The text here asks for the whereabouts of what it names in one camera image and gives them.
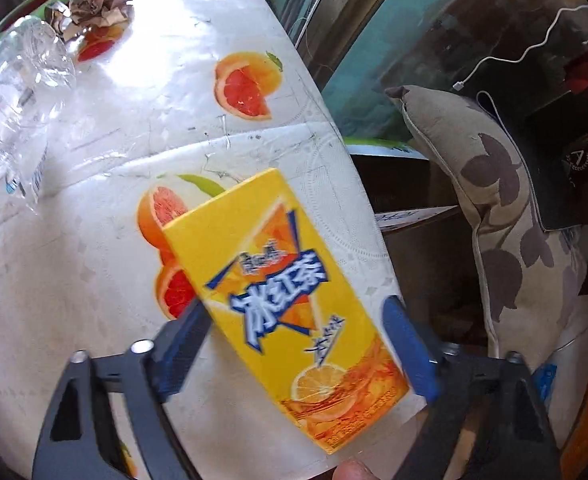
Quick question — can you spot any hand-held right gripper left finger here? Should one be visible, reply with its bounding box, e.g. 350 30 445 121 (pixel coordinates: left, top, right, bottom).
31 296 215 480

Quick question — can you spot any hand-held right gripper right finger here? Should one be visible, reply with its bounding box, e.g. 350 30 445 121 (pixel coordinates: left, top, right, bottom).
381 295 562 480

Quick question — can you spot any yellow drink carton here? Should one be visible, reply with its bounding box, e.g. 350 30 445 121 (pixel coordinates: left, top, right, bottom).
161 167 410 456

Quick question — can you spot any person's right hand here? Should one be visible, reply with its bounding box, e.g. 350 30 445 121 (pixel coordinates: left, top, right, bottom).
336 460 377 480

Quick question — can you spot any leaf pattern cushion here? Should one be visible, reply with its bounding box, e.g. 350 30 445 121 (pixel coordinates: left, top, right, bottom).
384 85 588 361

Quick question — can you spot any black printed cloth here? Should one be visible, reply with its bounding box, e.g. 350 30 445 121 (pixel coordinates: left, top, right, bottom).
524 105 588 231

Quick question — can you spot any fruit print tablecloth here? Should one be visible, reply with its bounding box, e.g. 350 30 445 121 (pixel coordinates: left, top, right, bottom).
0 0 417 480

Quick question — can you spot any clear plastic bottle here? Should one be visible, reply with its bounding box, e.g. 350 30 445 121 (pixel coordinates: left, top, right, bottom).
0 15 77 231

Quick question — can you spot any crumpled brown paper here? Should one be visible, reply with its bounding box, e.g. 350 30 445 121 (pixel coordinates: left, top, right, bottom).
49 0 135 41

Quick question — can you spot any white cable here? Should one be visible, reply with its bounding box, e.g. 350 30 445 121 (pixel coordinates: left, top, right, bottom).
453 4 588 92

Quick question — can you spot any metal sliding door frame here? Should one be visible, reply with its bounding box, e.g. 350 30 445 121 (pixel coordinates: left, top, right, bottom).
294 0 425 93

